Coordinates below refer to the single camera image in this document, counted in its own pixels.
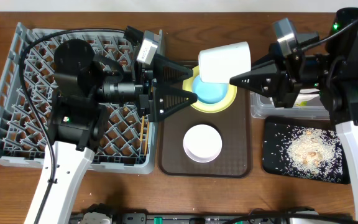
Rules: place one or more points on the grey dishwasher rack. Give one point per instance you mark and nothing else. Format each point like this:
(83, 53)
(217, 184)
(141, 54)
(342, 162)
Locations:
(22, 143)

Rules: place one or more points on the wooden chopstick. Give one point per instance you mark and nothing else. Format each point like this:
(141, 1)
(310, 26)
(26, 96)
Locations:
(141, 132)
(146, 139)

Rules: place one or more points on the clear plastic bin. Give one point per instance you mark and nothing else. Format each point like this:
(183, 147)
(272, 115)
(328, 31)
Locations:
(262, 107)

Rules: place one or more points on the light blue bowl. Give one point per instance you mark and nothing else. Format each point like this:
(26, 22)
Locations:
(209, 93)

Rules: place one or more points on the yellow plate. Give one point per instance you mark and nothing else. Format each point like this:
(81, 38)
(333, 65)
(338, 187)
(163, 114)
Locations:
(210, 108)

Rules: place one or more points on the brown serving tray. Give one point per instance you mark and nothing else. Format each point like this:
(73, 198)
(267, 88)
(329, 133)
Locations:
(233, 125)

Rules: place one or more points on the yellow green wrapper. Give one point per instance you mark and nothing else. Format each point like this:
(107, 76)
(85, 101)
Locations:
(301, 103)

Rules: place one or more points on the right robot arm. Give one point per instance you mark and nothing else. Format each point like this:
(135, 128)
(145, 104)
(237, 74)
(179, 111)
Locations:
(331, 66)

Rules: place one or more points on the black tray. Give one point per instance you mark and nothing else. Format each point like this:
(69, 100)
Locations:
(275, 155)

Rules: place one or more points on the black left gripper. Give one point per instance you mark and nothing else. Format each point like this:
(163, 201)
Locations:
(148, 90)

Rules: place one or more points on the black equipment bar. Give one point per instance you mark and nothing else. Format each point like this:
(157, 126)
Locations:
(101, 213)

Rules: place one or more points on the white bowl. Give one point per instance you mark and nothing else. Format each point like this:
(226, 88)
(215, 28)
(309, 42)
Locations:
(202, 143)

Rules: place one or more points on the white cup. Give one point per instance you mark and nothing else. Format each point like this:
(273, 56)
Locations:
(220, 64)

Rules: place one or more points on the white paper napkin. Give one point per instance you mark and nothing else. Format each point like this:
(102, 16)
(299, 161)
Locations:
(307, 94)

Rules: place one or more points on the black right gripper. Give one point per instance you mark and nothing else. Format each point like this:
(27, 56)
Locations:
(274, 78)

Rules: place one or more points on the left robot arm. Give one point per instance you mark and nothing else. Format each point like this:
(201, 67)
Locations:
(87, 83)

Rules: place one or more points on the rice and food scraps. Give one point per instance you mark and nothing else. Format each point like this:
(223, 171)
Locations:
(311, 151)

